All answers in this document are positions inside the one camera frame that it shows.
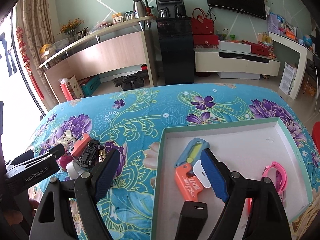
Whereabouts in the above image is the person left hand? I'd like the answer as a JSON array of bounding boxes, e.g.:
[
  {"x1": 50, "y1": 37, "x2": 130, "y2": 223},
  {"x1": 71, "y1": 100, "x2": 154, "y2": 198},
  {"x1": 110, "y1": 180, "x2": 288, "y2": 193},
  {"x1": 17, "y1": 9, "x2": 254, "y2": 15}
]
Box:
[{"x1": 3, "y1": 198, "x2": 39, "y2": 226}]

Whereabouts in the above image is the red paper gift bag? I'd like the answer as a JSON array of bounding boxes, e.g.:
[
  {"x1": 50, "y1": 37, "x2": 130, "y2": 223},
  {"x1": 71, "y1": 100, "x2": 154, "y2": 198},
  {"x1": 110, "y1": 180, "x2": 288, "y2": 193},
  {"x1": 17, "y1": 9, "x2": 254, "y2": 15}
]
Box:
[{"x1": 60, "y1": 78, "x2": 74, "y2": 101}]

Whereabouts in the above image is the white side desk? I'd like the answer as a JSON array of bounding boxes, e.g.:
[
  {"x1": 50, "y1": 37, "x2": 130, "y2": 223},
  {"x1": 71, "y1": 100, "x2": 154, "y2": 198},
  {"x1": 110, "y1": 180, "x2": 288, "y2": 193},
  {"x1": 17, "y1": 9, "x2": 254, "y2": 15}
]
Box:
[{"x1": 268, "y1": 33, "x2": 316, "y2": 100}]

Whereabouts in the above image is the pink kids watch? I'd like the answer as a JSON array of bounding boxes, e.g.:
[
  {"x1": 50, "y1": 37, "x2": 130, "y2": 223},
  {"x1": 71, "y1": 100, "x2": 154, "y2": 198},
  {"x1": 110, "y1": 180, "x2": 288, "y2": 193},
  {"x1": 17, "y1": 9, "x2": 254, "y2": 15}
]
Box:
[{"x1": 262, "y1": 161, "x2": 288, "y2": 195}]

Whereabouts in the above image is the red hanging knot ornament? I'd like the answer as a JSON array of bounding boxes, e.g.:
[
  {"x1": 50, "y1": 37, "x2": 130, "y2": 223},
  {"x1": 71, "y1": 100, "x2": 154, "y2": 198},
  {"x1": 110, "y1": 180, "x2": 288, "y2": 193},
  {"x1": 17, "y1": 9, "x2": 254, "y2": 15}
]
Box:
[{"x1": 16, "y1": 27, "x2": 44, "y2": 100}]

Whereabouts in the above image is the wooden curved desk shelf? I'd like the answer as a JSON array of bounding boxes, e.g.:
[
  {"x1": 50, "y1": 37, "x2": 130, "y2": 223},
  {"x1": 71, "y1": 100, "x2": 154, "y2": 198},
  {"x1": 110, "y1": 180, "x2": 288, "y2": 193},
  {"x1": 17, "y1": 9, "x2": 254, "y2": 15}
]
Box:
[{"x1": 39, "y1": 16, "x2": 158, "y2": 103}]

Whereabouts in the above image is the black plug charger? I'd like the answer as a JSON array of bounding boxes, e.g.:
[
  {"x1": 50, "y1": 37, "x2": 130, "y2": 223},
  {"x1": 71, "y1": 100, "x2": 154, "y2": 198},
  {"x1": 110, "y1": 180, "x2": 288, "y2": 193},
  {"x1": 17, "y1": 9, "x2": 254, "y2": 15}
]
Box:
[{"x1": 175, "y1": 201, "x2": 208, "y2": 240}]

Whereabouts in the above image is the white flat box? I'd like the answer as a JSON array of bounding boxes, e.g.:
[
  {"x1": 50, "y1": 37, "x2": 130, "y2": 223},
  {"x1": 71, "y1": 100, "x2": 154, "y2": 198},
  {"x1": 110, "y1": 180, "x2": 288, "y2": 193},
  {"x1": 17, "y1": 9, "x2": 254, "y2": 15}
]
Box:
[{"x1": 218, "y1": 41, "x2": 251, "y2": 53}]

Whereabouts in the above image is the floral blue tablecloth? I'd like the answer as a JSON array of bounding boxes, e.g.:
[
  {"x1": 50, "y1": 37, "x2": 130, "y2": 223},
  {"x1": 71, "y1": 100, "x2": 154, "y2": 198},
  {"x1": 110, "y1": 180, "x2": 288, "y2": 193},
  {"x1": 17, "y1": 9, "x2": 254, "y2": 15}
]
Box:
[{"x1": 30, "y1": 83, "x2": 319, "y2": 239}]

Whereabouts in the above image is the black gold patterned lighter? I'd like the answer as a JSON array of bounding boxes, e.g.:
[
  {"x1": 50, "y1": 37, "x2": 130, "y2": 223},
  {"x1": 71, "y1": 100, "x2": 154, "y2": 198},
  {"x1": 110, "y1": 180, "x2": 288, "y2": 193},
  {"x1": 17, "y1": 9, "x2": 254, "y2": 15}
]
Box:
[{"x1": 98, "y1": 149, "x2": 106, "y2": 163}]

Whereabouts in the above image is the orange blue carrot knife toy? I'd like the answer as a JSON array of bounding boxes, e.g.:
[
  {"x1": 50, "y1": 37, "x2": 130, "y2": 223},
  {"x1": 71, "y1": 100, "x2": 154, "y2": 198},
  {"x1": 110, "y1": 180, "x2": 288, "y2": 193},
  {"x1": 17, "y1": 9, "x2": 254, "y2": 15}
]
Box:
[{"x1": 175, "y1": 138, "x2": 210, "y2": 202}]

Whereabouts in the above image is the steel thermos jug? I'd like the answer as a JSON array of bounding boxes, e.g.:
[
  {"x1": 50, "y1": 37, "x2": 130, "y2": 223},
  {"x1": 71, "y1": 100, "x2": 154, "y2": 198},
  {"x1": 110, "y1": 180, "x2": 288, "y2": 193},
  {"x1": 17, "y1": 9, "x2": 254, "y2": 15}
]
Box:
[{"x1": 133, "y1": 0, "x2": 149, "y2": 18}]

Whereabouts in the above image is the salmon grey folding knife toy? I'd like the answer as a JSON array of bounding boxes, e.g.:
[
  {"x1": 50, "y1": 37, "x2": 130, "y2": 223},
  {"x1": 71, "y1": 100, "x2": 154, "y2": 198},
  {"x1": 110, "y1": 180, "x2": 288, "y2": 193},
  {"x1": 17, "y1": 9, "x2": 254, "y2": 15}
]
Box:
[{"x1": 69, "y1": 133, "x2": 91, "y2": 158}]

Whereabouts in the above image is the white smart watch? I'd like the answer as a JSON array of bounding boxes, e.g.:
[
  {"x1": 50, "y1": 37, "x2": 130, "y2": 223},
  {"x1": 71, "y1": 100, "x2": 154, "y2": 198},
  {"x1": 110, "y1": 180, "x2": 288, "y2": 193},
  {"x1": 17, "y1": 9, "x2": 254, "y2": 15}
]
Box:
[{"x1": 66, "y1": 160, "x2": 86, "y2": 180}]

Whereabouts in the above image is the black toy car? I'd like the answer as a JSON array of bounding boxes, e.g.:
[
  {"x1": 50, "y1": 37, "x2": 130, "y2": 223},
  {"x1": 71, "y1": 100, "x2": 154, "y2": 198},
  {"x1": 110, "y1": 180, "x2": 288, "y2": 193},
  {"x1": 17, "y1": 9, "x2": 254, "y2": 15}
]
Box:
[{"x1": 76, "y1": 139, "x2": 101, "y2": 169}]

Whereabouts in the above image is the black water dispenser cabinet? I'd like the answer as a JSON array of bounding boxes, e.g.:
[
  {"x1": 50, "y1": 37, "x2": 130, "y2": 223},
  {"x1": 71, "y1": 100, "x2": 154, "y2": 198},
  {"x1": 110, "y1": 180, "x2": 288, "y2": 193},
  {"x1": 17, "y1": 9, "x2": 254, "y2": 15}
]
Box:
[{"x1": 156, "y1": 0, "x2": 195, "y2": 85}]

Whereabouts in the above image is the teal white box lid tray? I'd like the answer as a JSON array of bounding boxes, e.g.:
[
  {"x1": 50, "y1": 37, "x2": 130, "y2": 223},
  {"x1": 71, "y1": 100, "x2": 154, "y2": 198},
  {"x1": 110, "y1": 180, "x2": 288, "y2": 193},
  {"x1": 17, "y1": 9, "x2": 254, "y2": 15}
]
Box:
[{"x1": 151, "y1": 118, "x2": 313, "y2": 239}]

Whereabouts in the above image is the pink puppy figurine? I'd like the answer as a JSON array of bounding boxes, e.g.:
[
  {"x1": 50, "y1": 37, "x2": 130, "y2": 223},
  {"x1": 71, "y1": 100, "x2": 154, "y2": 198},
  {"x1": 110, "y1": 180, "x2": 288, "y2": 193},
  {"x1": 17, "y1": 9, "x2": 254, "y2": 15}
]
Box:
[{"x1": 57, "y1": 154, "x2": 73, "y2": 171}]

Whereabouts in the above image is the yellow flower vase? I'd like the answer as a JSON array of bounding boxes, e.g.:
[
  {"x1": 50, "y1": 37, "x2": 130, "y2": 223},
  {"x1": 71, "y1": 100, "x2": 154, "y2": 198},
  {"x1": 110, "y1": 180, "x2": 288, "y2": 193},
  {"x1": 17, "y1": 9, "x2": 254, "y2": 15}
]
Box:
[{"x1": 60, "y1": 18, "x2": 85, "y2": 43}]

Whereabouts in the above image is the red stool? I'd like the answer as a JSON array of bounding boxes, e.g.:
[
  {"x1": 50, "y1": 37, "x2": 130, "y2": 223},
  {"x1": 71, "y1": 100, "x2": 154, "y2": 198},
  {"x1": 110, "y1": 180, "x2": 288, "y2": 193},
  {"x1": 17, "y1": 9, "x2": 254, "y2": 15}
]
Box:
[{"x1": 312, "y1": 121, "x2": 320, "y2": 152}]

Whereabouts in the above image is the white usb charger cube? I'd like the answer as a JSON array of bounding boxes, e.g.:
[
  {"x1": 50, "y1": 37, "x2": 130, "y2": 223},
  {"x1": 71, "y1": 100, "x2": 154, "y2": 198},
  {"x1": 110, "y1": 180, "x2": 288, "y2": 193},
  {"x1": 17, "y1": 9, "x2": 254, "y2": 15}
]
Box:
[{"x1": 193, "y1": 160, "x2": 212, "y2": 189}]

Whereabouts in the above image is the red gift box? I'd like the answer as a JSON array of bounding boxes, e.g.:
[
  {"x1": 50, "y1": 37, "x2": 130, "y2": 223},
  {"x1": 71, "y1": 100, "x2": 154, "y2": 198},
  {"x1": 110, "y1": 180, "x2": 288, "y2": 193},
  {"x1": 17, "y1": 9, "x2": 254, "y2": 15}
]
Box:
[{"x1": 193, "y1": 34, "x2": 219, "y2": 48}]

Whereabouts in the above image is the red handbag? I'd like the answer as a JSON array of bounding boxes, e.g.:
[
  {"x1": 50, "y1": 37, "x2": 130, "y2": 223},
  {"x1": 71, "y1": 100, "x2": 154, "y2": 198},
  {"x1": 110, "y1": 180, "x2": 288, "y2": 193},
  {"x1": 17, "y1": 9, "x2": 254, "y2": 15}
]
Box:
[{"x1": 191, "y1": 8, "x2": 214, "y2": 35}]

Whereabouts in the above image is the red eye drop bottle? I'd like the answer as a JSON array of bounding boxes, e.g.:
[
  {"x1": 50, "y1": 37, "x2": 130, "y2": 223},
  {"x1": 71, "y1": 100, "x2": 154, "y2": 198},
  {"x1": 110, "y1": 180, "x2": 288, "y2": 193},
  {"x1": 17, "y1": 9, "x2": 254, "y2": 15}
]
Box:
[{"x1": 247, "y1": 198, "x2": 252, "y2": 215}]

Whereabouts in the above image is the cream tv stand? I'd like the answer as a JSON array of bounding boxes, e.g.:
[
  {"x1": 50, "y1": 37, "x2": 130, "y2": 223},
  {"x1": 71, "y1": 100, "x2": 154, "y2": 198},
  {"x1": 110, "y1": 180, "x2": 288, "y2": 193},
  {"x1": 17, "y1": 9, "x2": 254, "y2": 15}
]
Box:
[{"x1": 194, "y1": 48, "x2": 280, "y2": 78}]

